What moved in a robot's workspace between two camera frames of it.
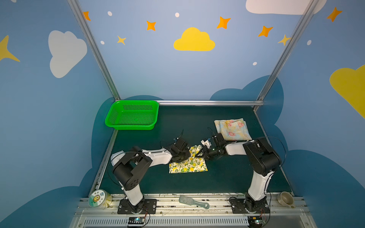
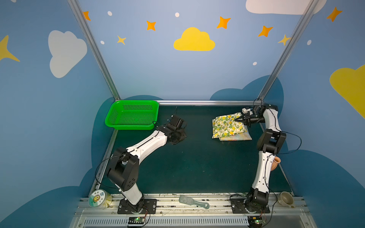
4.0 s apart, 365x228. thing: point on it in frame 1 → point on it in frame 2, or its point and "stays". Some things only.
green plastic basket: x=133 y=115 stays
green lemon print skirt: x=194 y=164 → x=226 y=125
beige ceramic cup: x=285 y=198 stays
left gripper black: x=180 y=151 → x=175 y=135
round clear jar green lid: x=100 y=199 stays
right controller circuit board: x=255 y=222 stays
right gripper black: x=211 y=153 → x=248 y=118
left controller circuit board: x=136 y=220 stays
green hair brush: x=189 y=201 stays
